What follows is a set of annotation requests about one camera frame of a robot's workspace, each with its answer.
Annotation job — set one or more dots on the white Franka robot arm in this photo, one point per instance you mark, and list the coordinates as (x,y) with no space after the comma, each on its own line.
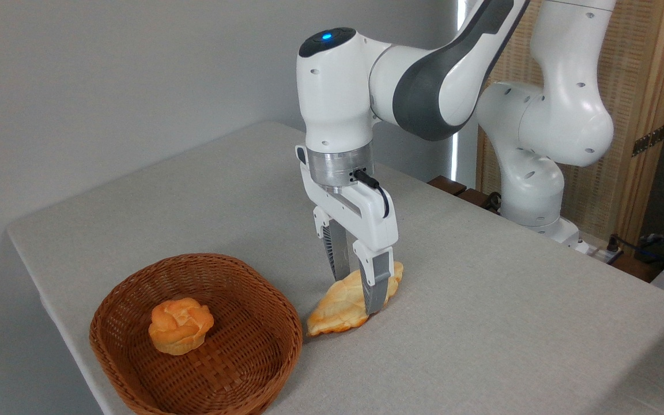
(338,92)

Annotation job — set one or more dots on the metal screen hinge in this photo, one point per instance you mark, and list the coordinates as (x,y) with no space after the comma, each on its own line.
(649,140)

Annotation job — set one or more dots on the round orange bread bun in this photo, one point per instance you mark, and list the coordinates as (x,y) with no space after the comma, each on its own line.
(181,325)

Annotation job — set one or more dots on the brown woven wicker basket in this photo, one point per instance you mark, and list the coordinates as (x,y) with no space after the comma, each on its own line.
(234,369)

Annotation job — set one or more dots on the white power strip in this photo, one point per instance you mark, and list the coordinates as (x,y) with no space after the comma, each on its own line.
(597,252)

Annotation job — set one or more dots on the black clamp knob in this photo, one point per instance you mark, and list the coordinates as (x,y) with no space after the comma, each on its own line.
(492,201)

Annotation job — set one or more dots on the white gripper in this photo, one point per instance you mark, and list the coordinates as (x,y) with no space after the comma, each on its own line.
(366,216)

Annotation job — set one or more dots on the long leaf-shaped bread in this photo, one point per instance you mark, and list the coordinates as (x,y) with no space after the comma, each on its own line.
(338,308)

